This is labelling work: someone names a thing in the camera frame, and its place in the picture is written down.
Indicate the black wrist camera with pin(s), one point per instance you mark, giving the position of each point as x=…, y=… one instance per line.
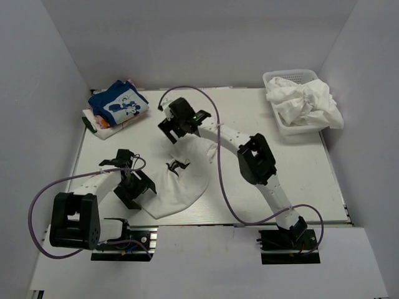
x=123, y=159
x=198, y=117

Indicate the white plastic laundry basket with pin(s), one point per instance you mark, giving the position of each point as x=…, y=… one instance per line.
x=284, y=92

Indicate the white t-shirt with black print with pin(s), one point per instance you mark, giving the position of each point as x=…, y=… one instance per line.
x=182, y=178

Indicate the blue mickey print folded t-shirt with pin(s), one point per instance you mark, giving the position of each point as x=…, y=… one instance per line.
x=119, y=103

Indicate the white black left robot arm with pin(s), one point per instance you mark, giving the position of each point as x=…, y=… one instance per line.
x=76, y=222

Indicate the white crumpled t-shirt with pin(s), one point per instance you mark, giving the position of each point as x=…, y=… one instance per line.
x=323, y=107

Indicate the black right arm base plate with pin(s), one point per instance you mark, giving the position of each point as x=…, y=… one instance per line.
x=278, y=249

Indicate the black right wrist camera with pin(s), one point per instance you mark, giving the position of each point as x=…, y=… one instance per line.
x=198, y=117

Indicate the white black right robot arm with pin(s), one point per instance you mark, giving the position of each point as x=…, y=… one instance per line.
x=257, y=164

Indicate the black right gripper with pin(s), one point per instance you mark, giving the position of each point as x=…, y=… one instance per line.
x=181, y=133

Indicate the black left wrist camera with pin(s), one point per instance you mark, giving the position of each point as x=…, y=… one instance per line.
x=123, y=159

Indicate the white folded t-shirt stack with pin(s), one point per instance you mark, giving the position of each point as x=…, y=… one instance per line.
x=99, y=127

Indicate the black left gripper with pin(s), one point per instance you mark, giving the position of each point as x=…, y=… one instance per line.
x=143, y=184

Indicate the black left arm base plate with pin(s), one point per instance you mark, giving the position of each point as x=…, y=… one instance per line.
x=137, y=244

